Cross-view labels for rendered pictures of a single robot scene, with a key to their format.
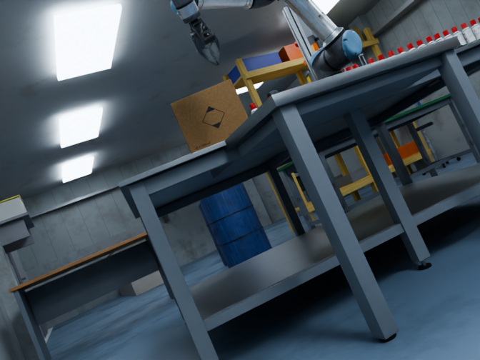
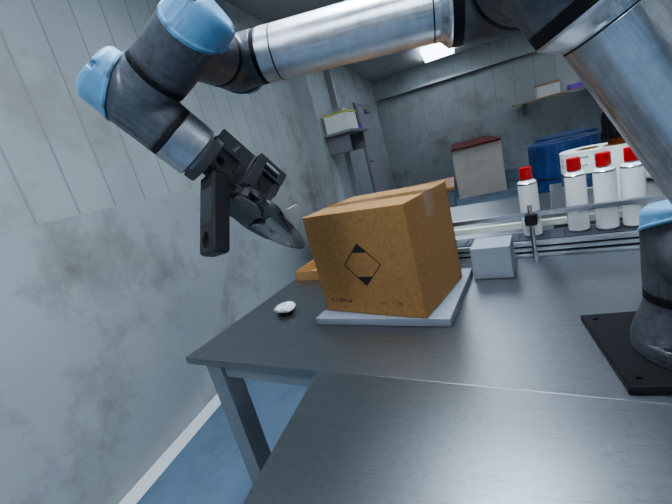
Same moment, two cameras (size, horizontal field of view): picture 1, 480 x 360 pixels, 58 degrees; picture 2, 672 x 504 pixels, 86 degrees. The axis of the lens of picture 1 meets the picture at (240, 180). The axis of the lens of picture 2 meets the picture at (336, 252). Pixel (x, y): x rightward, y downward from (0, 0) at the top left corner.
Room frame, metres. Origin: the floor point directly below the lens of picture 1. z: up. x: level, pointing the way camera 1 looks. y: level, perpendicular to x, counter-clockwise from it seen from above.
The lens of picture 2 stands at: (1.34, -0.58, 1.24)
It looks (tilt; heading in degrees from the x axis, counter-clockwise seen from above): 14 degrees down; 46
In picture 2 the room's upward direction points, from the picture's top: 15 degrees counter-clockwise
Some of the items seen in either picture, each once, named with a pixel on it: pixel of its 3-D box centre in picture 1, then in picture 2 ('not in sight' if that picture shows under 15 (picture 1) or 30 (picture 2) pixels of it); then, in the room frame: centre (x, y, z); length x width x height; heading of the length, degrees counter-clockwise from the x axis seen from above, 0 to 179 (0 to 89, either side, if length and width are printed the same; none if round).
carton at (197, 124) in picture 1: (212, 123); (384, 248); (2.07, 0.01, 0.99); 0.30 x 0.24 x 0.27; 95
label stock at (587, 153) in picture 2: not in sight; (589, 165); (3.15, -0.28, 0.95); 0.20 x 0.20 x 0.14
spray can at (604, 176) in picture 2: not in sight; (605, 191); (2.50, -0.41, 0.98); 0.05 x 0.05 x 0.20
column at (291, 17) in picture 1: (311, 59); not in sight; (2.41, -0.64, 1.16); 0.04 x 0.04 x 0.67; 14
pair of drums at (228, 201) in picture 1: (233, 226); (567, 179); (5.62, 0.32, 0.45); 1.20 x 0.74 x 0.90; 23
